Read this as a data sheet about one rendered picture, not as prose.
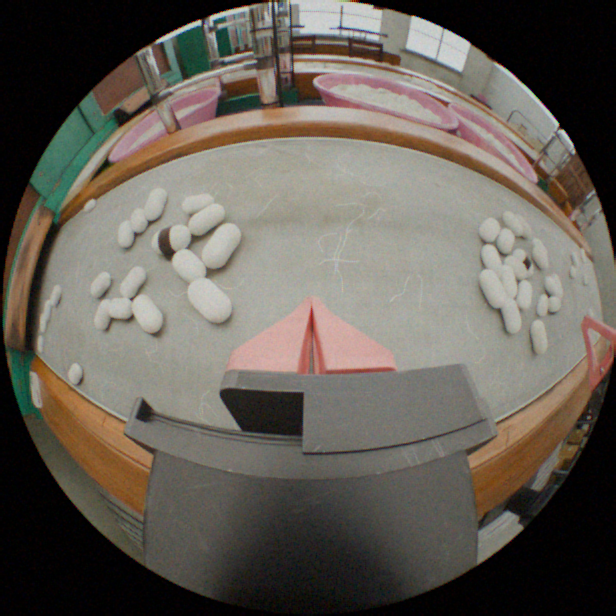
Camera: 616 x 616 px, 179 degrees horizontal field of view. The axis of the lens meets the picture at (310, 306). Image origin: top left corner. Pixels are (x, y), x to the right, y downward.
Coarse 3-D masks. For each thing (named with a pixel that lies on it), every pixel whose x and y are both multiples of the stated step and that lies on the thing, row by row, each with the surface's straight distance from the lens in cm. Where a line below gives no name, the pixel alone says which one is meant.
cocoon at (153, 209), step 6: (156, 192) 24; (162, 192) 24; (150, 198) 24; (156, 198) 24; (162, 198) 24; (150, 204) 23; (156, 204) 23; (162, 204) 24; (144, 210) 24; (150, 210) 23; (156, 210) 23; (162, 210) 24; (150, 216) 23; (156, 216) 23
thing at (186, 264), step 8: (176, 256) 17; (184, 256) 16; (192, 256) 16; (176, 264) 17; (184, 264) 16; (192, 264) 16; (200, 264) 16; (184, 272) 16; (192, 272) 16; (200, 272) 16; (192, 280) 16
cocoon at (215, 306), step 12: (192, 288) 15; (204, 288) 14; (216, 288) 15; (192, 300) 15; (204, 300) 14; (216, 300) 14; (228, 300) 14; (204, 312) 14; (216, 312) 14; (228, 312) 14
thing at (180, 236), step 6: (174, 228) 18; (180, 228) 18; (186, 228) 18; (156, 234) 19; (174, 234) 18; (180, 234) 18; (186, 234) 18; (156, 240) 19; (174, 240) 18; (180, 240) 18; (186, 240) 18; (156, 246) 19; (174, 246) 18; (180, 246) 18; (186, 246) 19; (156, 252) 20
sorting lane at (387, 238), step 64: (128, 192) 35; (192, 192) 24; (256, 192) 20; (320, 192) 19; (384, 192) 21; (448, 192) 26; (512, 192) 42; (64, 256) 48; (128, 256) 25; (256, 256) 16; (320, 256) 16; (384, 256) 17; (448, 256) 20; (576, 256) 73; (64, 320) 37; (128, 320) 21; (192, 320) 17; (256, 320) 15; (384, 320) 15; (448, 320) 18; (576, 320) 52; (128, 384) 21; (192, 384) 16; (512, 384) 24
